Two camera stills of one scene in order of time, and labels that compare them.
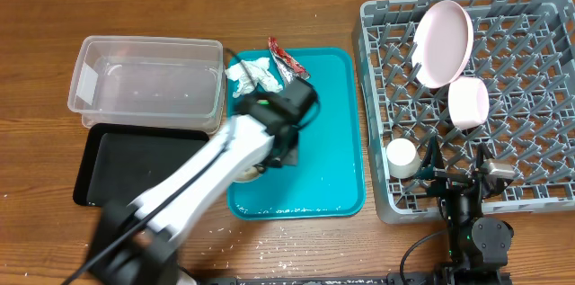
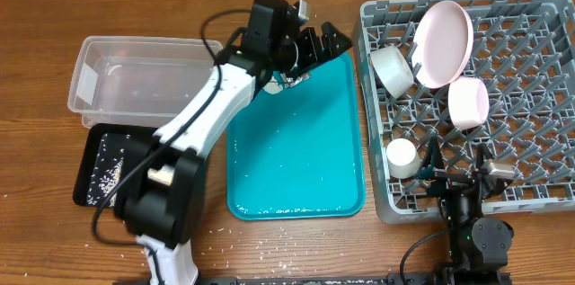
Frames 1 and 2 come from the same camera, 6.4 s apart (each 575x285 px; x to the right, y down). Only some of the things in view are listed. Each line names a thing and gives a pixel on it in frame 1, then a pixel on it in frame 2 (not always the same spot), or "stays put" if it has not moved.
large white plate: (442, 42) stays put
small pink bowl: (468, 101) stays put
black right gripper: (454, 178) stays put
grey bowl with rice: (250, 173) to (392, 70)
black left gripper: (291, 158) to (314, 53)
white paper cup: (403, 159) stays put
